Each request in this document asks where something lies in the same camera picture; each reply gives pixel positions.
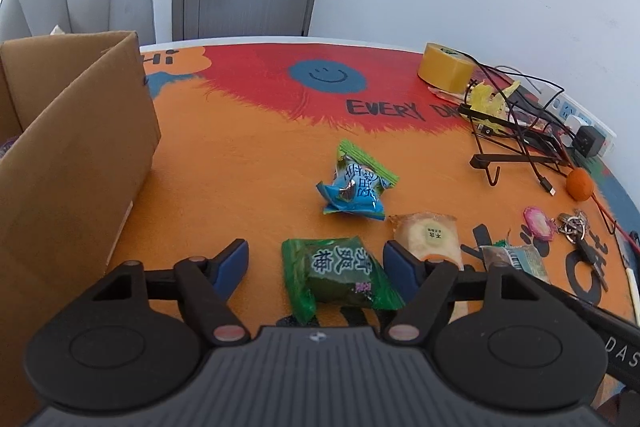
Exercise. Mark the bunch of keys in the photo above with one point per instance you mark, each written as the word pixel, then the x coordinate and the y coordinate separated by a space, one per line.
pixel 580 237

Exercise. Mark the green snack packet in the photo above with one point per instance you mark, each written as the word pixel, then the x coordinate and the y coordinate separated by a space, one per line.
pixel 340 277

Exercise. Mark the round yellow pastry packet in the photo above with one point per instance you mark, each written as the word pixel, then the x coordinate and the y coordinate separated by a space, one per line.
pixel 430 237

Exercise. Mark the black metal phone stand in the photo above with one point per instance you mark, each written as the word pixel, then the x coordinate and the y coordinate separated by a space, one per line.
pixel 520 158

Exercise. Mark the crumpled yellow wrapper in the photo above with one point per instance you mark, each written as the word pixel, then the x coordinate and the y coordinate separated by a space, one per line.
pixel 487 99

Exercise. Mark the colourful printed table mat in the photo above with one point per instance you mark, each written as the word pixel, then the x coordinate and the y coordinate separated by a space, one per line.
pixel 250 147

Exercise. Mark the dark red flat case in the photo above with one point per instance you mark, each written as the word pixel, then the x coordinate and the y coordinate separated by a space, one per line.
pixel 530 97

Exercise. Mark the yellow tape roll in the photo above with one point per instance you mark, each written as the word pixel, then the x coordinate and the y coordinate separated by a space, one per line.
pixel 442 69

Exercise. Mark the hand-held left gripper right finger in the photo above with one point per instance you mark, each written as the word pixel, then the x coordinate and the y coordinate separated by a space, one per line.
pixel 402 269

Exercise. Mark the white plug adapter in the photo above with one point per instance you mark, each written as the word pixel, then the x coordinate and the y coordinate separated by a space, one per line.
pixel 577 122

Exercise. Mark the small orange fruit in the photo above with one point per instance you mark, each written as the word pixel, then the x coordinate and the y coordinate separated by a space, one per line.
pixel 580 184

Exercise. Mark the blue green candy packet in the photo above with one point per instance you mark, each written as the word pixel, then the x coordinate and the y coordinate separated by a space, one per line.
pixel 357 187

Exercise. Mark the black charger plug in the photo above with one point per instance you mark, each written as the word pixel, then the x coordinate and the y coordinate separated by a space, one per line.
pixel 589 142

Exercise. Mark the black pen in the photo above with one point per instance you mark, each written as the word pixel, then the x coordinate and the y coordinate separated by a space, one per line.
pixel 635 242

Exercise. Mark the white power strip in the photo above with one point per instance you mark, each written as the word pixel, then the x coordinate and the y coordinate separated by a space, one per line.
pixel 607 139

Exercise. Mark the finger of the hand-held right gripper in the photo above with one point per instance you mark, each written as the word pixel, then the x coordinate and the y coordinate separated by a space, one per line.
pixel 570 304

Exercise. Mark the brown cardboard box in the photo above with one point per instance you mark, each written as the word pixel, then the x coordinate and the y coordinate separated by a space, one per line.
pixel 75 167

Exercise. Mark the teal clear snack packet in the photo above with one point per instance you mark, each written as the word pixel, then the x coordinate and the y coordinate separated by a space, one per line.
pixel 520 259

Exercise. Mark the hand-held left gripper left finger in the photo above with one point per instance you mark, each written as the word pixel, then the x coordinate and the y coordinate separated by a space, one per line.
pixel 230 267

